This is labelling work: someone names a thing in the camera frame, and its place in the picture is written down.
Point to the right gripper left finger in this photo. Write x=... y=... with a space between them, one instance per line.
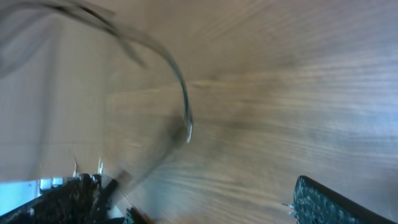
x=79 y=200

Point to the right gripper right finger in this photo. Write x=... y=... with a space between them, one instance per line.
x=315 y=203

